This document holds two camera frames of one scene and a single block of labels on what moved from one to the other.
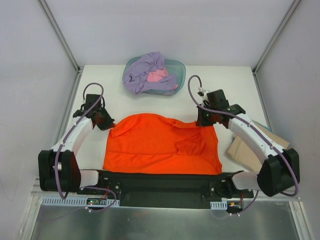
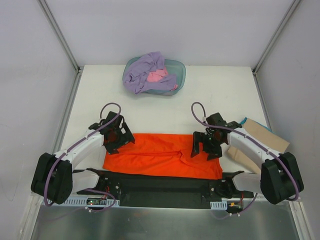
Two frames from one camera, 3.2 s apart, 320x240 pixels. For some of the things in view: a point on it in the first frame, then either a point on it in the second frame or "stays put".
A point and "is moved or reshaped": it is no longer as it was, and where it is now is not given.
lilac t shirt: [137, 70] stays put
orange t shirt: [159, 142] is moved or reshaped
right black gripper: [204, 120] -> [204, 148]
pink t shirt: [155, 75] stays put
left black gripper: [105, 121] -> [124, 138]
